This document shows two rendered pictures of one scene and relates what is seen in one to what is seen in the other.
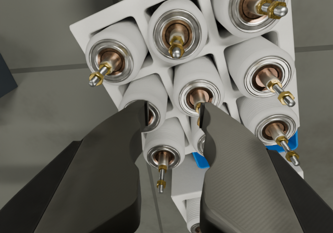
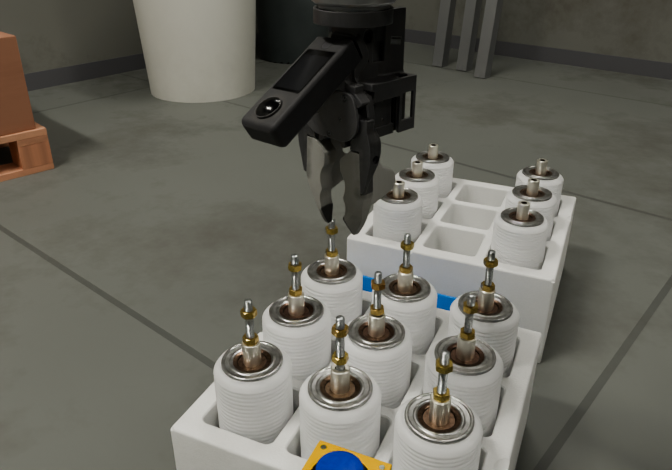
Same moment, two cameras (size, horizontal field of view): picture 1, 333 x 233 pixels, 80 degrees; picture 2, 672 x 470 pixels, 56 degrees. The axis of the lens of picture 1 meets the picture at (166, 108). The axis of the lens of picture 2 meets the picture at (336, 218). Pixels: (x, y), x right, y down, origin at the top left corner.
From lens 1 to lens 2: 0.55 m
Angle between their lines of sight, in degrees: 48
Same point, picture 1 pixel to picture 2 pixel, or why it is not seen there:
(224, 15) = (282, 373)
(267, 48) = (274, 332)
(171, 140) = (455, 319)
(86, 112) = not seen: outside the picture
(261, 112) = (329, 291)
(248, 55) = (294, 340)
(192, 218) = (527, 236)
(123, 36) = (398, 430)
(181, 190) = (531, 285)
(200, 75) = (353, 348)
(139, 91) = not seen: hidden behind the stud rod
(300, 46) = not seen: hidden behind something
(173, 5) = (317, 410)
